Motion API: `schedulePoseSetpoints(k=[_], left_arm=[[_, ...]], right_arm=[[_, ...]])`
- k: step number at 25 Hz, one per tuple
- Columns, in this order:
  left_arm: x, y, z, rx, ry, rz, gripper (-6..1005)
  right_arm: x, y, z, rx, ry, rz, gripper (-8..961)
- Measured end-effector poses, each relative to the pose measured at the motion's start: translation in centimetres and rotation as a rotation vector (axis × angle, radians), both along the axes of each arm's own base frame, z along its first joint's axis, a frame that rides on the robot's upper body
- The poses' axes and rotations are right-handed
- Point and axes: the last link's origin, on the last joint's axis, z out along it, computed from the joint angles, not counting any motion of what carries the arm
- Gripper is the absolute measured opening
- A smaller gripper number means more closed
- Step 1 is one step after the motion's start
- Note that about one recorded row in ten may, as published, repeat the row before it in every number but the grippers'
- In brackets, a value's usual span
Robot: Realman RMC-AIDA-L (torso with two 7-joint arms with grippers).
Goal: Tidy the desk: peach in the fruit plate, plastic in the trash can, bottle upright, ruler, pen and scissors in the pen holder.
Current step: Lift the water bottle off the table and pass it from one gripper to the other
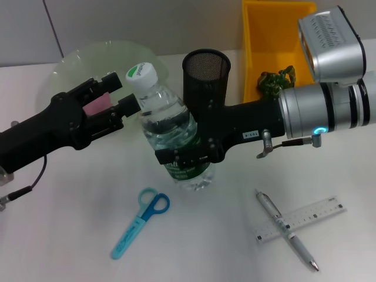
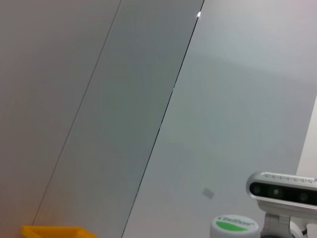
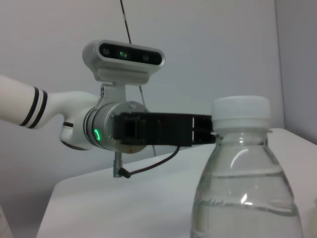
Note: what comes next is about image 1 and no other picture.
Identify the green label water bottle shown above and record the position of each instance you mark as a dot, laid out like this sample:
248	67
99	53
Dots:
164	117

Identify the yellow plastic bin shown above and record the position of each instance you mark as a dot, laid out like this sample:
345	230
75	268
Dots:
270	38

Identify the green plastic wrapper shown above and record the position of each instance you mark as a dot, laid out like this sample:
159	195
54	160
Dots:
273	85

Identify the clear plastic ruler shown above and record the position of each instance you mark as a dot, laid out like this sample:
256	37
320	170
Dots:
314	217

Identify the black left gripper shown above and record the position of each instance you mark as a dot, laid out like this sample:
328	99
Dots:
44	129

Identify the blue scissors with sheath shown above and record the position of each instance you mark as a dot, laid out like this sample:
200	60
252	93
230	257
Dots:
132	229

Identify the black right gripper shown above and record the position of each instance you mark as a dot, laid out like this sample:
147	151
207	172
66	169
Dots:
243	120

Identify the black mesh pen holder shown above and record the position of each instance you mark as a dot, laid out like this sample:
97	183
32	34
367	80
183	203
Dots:
205	70

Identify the pale green glass fruit plate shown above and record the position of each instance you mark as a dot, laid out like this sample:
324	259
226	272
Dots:
88	58

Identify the pink peach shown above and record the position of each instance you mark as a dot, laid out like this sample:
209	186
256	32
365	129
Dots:
97	106

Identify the grey retractable pen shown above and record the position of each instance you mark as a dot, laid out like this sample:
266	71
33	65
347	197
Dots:
299	246

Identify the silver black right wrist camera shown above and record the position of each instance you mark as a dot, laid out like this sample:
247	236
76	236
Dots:
332	50

